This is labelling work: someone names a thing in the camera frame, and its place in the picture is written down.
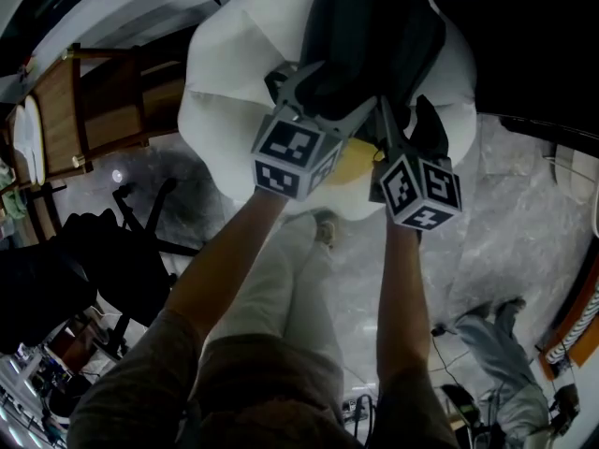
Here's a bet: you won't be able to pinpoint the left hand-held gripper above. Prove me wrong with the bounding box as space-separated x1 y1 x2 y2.
251 61 379 203

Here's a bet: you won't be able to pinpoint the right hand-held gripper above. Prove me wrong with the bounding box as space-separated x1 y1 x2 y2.
368 94 464 232

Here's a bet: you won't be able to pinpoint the dark grey bag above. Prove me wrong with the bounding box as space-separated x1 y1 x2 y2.
299 0 448 123

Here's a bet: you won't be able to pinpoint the person's left forearm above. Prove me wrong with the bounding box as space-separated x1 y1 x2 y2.
163 187 292 341

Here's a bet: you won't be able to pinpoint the person's right forearm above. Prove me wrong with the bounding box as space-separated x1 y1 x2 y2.
376 208 435 384

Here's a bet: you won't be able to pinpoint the person's beige shoe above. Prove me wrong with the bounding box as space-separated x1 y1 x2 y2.
310 207 342 251

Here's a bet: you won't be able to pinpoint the black cabinet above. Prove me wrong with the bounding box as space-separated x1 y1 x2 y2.
467 0 599 136

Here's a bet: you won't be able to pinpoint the wooden folding rack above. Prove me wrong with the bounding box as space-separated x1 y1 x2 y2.
30 43 187 181

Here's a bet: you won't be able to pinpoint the person's white trousers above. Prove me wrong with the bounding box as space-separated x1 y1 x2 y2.
204 212 346 379

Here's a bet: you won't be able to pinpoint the black white striped cloth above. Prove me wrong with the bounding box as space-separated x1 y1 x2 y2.
537 250 599 383

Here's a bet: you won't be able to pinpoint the black office chair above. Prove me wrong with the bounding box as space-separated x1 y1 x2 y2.
0 178 203 360

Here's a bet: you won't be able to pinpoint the person's printed shirt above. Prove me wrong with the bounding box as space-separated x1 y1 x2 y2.
67 309 463 449

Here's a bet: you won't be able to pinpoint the black cable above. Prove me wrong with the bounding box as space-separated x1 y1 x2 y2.
429 324 475 379

